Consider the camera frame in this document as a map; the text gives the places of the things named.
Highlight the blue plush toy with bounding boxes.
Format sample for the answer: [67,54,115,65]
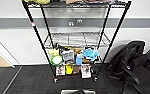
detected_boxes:
[81,48,101,63]

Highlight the small wall socket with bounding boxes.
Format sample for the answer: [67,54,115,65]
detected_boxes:
[76,18,83,25]
[68,21,75,27]

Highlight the long grey wall band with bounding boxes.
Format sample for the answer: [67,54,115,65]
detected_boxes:
[0,17,150,30]

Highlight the yellow bottle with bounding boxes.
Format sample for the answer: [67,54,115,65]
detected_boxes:
[65,65,74,76]

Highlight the brown plush toy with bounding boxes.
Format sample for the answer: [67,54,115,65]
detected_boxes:
[72,47,84,56]

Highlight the light blue cup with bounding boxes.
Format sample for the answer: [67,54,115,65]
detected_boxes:
[75,54,84,66]

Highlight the black wire shelf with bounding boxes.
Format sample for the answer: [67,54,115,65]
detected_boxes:
[20,0,133,84]

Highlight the grey printed book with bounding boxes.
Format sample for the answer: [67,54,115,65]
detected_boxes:
[61,49,76,65]

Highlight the black office chair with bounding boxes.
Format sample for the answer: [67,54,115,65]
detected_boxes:
[106,40,150,94]

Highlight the brown jar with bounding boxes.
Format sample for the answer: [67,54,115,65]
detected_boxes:
[73,65,82,75]

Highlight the red and white snack box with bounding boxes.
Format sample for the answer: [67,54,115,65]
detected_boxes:
[55,65,67,77]

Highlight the green bowl with white filling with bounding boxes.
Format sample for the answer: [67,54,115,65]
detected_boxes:
[50,54,64,67]

